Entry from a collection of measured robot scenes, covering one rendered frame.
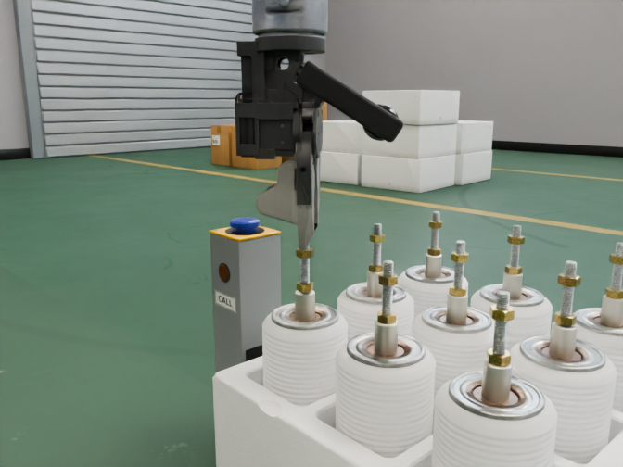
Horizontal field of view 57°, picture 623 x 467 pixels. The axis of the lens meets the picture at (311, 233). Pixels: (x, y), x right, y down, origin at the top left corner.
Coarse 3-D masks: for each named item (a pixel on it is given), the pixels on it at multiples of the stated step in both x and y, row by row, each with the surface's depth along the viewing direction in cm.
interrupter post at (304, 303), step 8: (296, 296) 63; (304, 296) 63; (312, 296) 63; (296, 304) 63; (304, 304) 63; (312, 304) 63; (296, 312) 64; (304, 312) 63; (312, 312) 63; (304, 320) 63
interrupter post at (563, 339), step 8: (552, 328) 54; (560, 328) 53; (568, 328) 53; (576, 328) 53; (552, 336) 54; (560, 336) 54; (568, 336) 53; (576, 336) 54; (552, 344) 54; (560, 344) 54; (568, 344) 53; (552, 352) 54; (560, 352) 54; (568, 352) 54
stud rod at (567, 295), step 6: (570, 264) 52; (576, 264) 53; (570, 270) 53; (576, 270) 53; (570, 276) 53; (564, 288) 53; (570, 288) 53; (564, 294) 53; (570, 294) 53; (564, 300) 53; (570, 300) 53; (564, 306) 53; (570, 306) 53; (564, 312) 54; (570, 312) 54
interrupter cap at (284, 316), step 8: (288, 304) 67; (320, 304) 67; (272, 312) 65; (280, 312) 65; (288, 312) 65; (320, 312) 65; (328, 312) 65; (336, 312) 64; (272, 320) 63; (280, 320) 63; (288, 320) 63; (296, 320) 63; (312, 320) 63; (320, 320) 63; (328, 320) 63; (336, 320) 63; (288, 328) 61; (296, 328) 61; (304, 328) 60; (312, 328) 61; (320, 328) 61
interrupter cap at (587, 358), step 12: (540, 336) 58; (528, 348) 55; (540, 348) 56; (576, 348) 56; (588, 348) 55; (540, 360) 53; (552, 360) 53; (564, 360) 53; (576, 360) 53; (588, 360) 53; (600, 360) 53
